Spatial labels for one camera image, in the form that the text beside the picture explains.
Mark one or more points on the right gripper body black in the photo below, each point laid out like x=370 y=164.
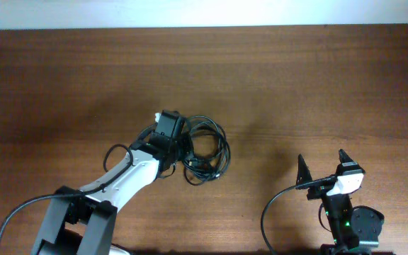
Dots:
x=320 y=189

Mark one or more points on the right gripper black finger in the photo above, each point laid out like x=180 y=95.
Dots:
x=345 y=159
x=304 y=177

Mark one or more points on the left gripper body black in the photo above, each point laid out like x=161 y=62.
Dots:
x=182 y=149

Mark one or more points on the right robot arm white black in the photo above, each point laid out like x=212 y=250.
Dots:
x=355 y=230

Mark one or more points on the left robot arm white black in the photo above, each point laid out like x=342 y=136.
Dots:
x=82 y=221

